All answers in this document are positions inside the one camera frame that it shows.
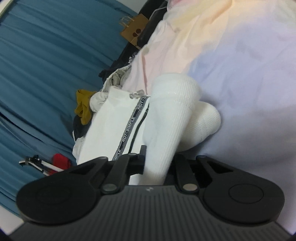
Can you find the white zip-up jacket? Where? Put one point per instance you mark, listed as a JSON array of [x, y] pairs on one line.
[[169, 119]]

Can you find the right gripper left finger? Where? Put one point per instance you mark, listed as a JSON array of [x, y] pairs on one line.
[[71, 194]]

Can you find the brown paper bag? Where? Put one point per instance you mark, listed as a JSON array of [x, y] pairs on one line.
[[133, 27]]

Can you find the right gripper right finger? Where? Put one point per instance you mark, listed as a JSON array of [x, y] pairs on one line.
[[230, 194]]

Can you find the pastel tie-dye duvet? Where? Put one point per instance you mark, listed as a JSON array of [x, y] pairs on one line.
[[242, 54]]

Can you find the blue curtain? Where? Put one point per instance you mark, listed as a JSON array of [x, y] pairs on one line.
[[49, 50]]

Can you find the mustard yellow garment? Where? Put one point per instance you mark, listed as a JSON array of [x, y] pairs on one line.
[[83, 109]]

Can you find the pile of clothes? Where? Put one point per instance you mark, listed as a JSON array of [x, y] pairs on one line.
[[114, 76]]

